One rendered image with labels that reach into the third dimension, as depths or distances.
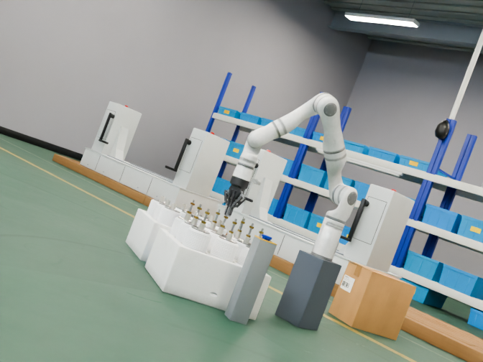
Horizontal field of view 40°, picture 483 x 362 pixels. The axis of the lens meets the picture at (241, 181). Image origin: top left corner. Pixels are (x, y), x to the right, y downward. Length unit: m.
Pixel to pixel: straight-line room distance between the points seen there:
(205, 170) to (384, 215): 1.97
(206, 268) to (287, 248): 2.41
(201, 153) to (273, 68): 5.74
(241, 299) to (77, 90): 7.04
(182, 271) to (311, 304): 0.64
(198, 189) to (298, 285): 3.18
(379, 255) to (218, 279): 2.28
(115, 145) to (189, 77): 3.51
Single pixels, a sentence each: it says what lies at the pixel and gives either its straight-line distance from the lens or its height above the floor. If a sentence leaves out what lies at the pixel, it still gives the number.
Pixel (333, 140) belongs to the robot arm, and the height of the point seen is 0.77.
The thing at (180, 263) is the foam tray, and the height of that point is 0.12.
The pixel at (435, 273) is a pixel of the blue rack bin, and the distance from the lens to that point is 7.27.
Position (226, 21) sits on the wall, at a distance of 10.62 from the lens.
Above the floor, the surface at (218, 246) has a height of 0.22.
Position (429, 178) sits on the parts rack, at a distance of 7.45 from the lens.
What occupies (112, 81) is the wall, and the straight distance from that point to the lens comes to 9.51.
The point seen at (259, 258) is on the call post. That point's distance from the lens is 2.44.
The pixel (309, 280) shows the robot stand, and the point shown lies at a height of 0.20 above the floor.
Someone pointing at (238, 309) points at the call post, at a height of 0.05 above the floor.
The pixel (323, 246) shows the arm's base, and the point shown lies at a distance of 2.88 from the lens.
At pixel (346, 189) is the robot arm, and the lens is 2.88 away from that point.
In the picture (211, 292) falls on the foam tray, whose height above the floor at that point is 0.05.
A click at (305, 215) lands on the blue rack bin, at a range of 8.24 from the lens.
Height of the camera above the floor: 0.47
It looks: level
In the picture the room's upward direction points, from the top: 21 degrees clockwise
